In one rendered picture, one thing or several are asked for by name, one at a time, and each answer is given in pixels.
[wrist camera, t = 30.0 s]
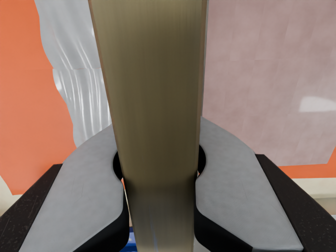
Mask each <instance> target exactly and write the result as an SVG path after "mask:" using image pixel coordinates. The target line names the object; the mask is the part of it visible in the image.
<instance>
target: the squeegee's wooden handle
mask: <svg viewBox="0 0 336 252"><path fill-rule="evenodd" d="M88 5H89V10H90V15H91V20H92V25H93V30H94V36H95V41H96V46H97V51H98V56H99V61H100V66H101V71H102V76H103V81H104V86H105V91H106V96H107V101H108V106H109V111H110V116H111V121H112V126H113V132H114V137H115V142H116V147H117V152H118V157H119V162H120V167H121V172H122V177H123V182H124V187H125V192H126V197H127V202H128V207H129V212H130V217H131V223H132V228H133V233H134V238H135V243H136V248H137V252H193V251H194V202H195V183H196V179H197V178H198V160H199V142H200V124H201V106H202V88H203V69H204V51H205V33H206V15H207V0H88Z"/></svg>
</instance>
